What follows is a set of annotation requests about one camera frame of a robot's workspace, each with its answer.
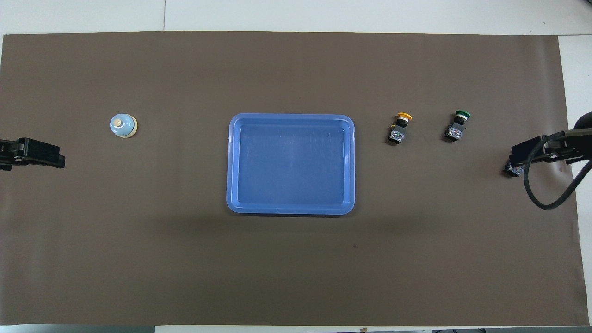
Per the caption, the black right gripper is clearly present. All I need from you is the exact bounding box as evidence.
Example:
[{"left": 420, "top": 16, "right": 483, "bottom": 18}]
[{"left": 511, "top": 129, "right": 592, "bottom": 168}]

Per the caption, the light blue service bell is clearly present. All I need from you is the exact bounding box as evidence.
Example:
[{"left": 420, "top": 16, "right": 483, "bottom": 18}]
[{"left": 110, "top": 113, "right": 138, "bottom": 139}]

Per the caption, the yellow push button switch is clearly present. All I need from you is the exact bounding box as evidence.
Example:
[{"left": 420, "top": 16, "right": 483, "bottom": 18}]
[{"left": 387, "top": 111, "right": 413, "bottom": 145}]

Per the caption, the brown table mat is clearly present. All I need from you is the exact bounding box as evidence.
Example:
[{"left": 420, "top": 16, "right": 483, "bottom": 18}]
[{"left": 0, "top": 31, "right": 581, "bottom": 327}]

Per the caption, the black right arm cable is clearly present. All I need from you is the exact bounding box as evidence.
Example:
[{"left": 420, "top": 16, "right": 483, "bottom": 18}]
[{"left": 524, "top": 132, "right": 592, "bottom": 210}]

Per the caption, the blue plastic tray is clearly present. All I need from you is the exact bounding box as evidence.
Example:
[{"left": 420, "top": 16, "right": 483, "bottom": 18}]
[{"left": 226, "top": 113, "right": 356, "bottom": 216}]

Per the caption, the green push button switch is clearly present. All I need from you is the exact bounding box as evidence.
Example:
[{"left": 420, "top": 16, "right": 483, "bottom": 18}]
[{"left": 444, "top": 110, "right": 472, "bottom": 142}]

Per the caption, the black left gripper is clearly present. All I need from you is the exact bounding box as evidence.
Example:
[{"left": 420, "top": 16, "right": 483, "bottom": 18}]
[{"left": 0, "top": 138, "right": 66, "bottom": 171}]

